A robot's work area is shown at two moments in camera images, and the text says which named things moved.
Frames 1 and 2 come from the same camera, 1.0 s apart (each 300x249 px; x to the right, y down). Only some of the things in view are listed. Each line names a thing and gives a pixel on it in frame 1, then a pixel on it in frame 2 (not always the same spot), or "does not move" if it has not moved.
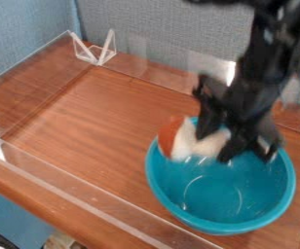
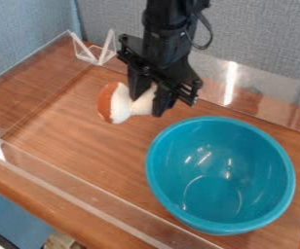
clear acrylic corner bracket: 96,54 does not move
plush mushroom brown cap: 167,133 -> 116,104
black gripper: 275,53 -> 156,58
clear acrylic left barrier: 18,91 does not move
